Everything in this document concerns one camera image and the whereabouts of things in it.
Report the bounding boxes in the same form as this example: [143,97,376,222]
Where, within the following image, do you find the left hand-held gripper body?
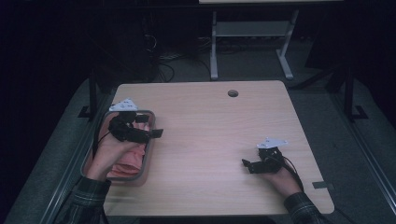
[107,97,150,144]

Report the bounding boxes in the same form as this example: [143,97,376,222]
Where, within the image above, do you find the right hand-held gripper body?
[256,137,289,175]

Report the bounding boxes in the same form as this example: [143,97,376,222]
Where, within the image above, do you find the pink bin with grey rim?
[79,109,157,187]

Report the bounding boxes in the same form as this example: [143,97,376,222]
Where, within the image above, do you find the pink glove with grey palm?
[110,162,143,179]

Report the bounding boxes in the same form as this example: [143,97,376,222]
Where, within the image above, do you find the person's right hand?
[262,166,303,197]

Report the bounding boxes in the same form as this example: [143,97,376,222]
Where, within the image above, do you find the person's left hand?
[85,130,141,183]

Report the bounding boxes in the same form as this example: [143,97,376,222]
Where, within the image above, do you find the black tape strip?
[312,181,335,190]

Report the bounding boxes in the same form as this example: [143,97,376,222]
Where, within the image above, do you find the grey metal stand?
[209,8,300,81]

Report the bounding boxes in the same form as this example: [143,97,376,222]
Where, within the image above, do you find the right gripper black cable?
[281,155,304,191]

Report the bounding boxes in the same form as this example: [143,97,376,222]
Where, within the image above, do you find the black stand post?
[342,68,370,122]
[78,68,101,120]

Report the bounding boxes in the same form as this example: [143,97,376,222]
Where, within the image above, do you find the floor cables bundle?
[143,34,213,83]

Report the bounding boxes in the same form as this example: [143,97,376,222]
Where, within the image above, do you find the aluminium floor rail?
[40,92,110,224]
[330,92,396,216]

